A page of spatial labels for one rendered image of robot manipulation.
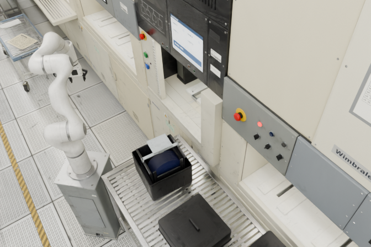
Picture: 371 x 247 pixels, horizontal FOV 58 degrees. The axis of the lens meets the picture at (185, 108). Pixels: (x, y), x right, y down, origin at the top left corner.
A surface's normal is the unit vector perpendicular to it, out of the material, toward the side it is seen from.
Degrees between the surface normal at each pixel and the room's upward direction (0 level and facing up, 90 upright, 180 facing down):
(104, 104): 0
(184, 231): 0
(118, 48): 0
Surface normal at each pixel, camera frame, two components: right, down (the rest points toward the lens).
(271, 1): -0.83, 0.42
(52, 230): -0.04, -0.70
